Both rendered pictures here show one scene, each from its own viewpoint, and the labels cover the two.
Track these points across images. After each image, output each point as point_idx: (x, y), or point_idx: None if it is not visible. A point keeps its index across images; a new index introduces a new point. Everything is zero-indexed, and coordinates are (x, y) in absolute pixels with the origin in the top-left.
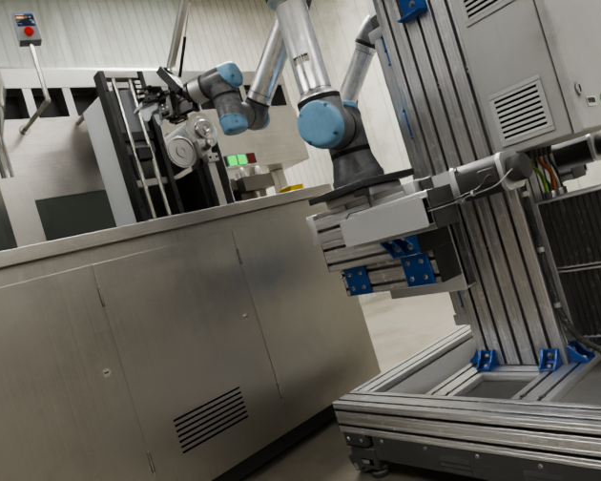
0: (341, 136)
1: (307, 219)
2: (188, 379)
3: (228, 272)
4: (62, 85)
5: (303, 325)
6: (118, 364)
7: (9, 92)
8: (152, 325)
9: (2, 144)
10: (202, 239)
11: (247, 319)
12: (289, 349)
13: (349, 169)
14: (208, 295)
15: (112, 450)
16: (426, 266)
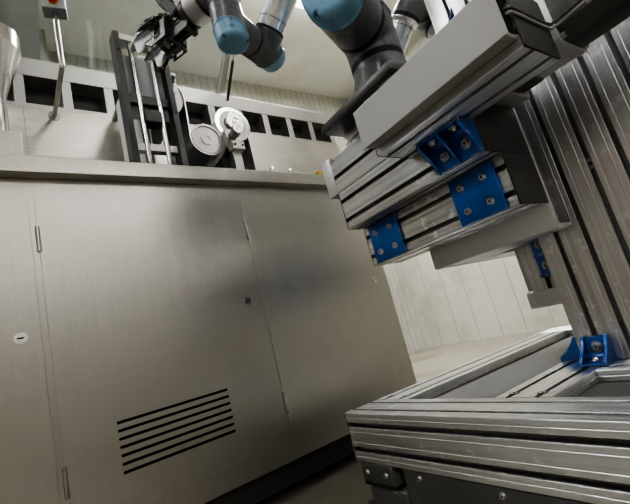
0: (361, 4)
1: (323, 165)
2: (151, 367)
3: (229, 245)
4: (104, 85)
5: (324, 325)
6: (44, 330)
7: (48, 83)
8: (108, 288)
9: (1, 100)
10: (200, 201)
11: (249, 304)
12: (303, 351)
13: (374, 71)
14: (198, 266)
15: (0, 456)
16: (492, 183)
